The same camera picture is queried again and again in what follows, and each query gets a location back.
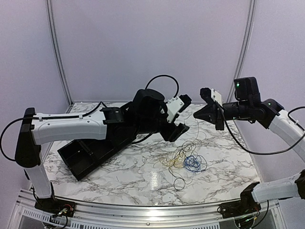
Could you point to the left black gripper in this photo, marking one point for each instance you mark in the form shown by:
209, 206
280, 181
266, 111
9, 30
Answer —
173, 118

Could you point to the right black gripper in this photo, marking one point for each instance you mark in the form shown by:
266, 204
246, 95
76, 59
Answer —
219, 113

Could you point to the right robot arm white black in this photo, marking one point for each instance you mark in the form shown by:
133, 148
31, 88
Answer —
272, 116

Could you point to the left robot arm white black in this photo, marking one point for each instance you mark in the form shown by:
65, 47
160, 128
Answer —
94, 136

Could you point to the black compartment tray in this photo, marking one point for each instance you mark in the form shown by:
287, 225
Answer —
83, 156

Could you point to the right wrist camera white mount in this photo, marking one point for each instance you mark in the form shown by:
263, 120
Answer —
211, 96

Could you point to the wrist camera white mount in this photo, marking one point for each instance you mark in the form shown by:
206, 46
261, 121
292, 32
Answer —
176, 105
211, 96

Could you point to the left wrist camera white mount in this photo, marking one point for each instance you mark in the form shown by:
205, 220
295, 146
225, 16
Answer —
176, 105

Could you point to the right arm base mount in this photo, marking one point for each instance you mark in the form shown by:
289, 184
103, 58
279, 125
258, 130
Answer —
245, 205

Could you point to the aluminium front frame rail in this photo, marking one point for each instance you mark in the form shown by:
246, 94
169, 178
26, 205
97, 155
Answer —
87, 215

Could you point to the left aluminium corner post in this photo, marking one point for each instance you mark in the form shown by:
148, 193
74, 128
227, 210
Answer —
57, 53

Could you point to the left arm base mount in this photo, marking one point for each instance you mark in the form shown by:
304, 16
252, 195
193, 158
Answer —
55, 206

